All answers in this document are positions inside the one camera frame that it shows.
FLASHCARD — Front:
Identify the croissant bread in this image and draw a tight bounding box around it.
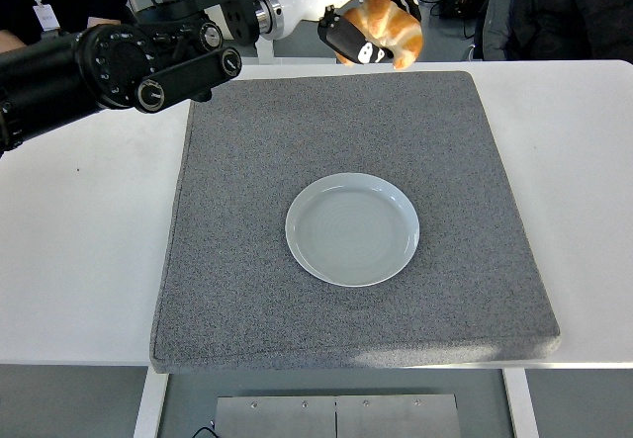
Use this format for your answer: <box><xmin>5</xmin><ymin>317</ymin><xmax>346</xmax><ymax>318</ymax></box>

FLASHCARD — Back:
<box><xmin>334</xmin><ymin>0</ymin><xmax>425</xmax><ymax>71</ymax></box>

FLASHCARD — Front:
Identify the pale grey round plate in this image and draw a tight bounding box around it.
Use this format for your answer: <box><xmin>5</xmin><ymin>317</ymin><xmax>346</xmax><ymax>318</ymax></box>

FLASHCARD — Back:
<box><xmin>285</xmin><ymin>172</ymin><xmax>421</xmax><ymax>289</ymax></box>

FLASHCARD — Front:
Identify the grey metal plate with screws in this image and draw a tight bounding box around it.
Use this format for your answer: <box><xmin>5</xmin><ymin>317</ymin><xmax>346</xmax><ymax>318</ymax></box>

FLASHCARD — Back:
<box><xmin>215</xmin><ymin>394</ymin><xmax>462</xmax><ymax>438</ymax></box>

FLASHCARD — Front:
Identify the grey fabric mat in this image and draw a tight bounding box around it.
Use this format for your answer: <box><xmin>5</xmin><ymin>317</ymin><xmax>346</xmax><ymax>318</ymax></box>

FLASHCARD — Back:
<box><xmin>149</xmin><ymin>69</ymin><xmax>563</xmax><ymax>374</ymax></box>

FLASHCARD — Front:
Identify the person in dark jacket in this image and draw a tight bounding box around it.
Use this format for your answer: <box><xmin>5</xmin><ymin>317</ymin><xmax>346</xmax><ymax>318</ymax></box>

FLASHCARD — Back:
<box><xmin>474</xmin><ymin>0</ymin><xmax>633</xmax><ymax>62</ymax></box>

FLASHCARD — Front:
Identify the white table leg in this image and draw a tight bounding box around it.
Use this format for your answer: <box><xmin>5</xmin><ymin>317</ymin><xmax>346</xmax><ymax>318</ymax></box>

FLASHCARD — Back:
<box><xmin>132</xmin><ymin>366</ymin><xmax>172</xmax><ymax>438</ymax></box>
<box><xmin>501</xmin><ymin>368</ymin><xmax>540</xmax><ymax>438</ymax></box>

